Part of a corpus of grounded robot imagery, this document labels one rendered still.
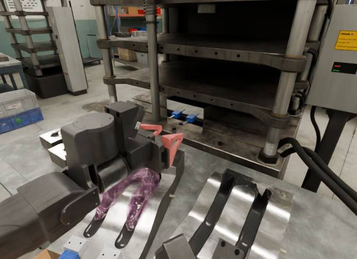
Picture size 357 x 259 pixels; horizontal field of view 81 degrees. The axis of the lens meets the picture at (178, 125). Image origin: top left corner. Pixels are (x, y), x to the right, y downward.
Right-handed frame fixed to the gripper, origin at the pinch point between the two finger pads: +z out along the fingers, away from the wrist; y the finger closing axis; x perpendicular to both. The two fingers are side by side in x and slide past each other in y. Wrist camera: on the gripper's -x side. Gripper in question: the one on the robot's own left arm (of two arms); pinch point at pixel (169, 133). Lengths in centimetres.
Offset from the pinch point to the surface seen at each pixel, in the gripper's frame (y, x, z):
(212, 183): -3.8, 26.2, 18.2
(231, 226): -15.0, 30.5, 10.2
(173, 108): 50, 27, 65
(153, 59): 62, -2, 61
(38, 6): 667, -50, 258
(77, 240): 17.7, 31.9, -18.9
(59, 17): 373, -23, 164
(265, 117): -6, 16, 61
